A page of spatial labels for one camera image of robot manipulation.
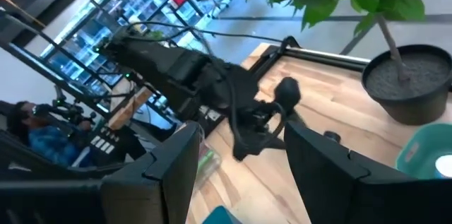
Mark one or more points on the clear plastic tray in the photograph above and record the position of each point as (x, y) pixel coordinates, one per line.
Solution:
(208, 167)

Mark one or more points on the teal plastic tray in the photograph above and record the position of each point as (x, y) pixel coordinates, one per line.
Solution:
(220, 216)

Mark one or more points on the black control device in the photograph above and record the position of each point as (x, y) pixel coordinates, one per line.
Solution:
(113, 146)

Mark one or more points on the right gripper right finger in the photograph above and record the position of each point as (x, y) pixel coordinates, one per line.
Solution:
(318, 178)

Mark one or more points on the background camera rig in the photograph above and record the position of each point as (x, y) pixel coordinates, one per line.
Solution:
(67, 111)

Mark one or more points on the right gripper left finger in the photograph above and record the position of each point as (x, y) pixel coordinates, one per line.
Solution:
(166, 181)

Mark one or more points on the black frame clamp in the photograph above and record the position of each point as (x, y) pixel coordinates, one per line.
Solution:
(289, 43)

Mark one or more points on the black plant pot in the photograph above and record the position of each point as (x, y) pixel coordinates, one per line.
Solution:
(409, 86)

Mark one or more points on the blue paint bottle white cap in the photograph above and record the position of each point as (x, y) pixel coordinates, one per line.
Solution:
(445, 165)

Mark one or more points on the person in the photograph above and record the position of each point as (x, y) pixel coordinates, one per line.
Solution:
(46, 139)

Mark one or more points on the small green plastic bin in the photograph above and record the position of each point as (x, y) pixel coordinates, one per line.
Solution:
(420, 153)

